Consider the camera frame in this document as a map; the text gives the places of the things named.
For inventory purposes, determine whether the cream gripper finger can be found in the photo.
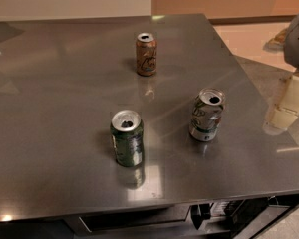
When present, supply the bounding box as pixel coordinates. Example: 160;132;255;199
270;73;299;129

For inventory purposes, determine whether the white silver soda can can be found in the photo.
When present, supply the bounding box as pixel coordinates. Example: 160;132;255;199
189;88;226;142

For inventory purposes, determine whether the orange soda can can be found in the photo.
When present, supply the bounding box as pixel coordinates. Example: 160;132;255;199
136;33;157;77

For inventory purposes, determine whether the green 7up can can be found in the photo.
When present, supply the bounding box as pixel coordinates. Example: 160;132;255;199
110;110;144;167

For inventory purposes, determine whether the black clamp under table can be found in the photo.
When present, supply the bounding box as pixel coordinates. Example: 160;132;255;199
190;204;211;229

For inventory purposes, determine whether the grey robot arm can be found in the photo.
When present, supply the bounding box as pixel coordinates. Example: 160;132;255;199
268;14;299;130

